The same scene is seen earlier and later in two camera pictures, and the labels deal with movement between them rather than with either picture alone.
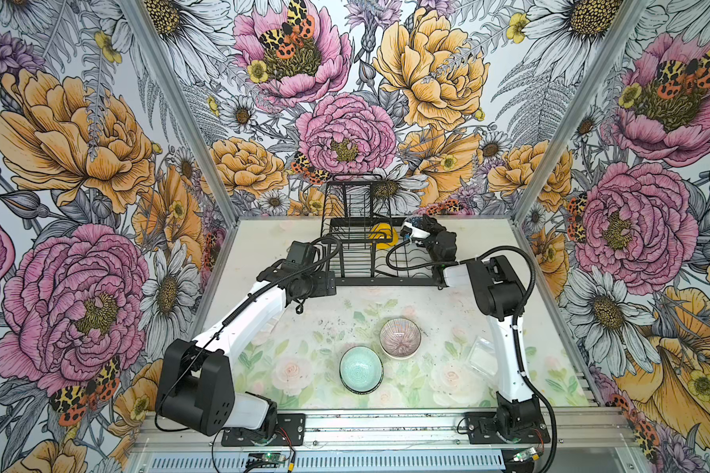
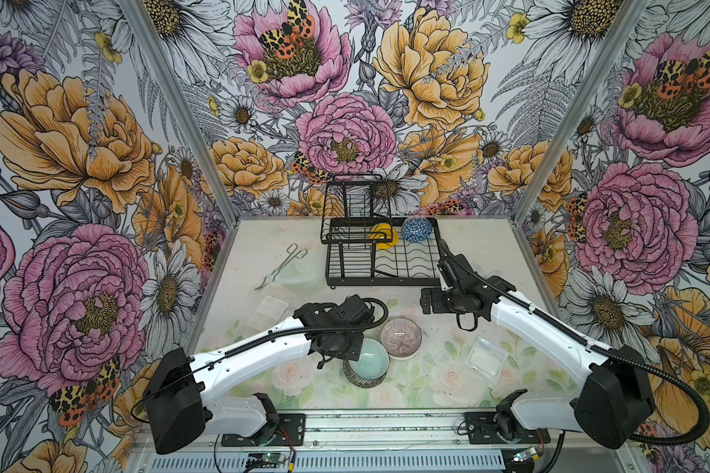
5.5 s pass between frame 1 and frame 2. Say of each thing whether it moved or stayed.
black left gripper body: moved
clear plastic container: stayed
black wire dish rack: stayed
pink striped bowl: stayed
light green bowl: moved
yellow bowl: stayed
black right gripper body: moved
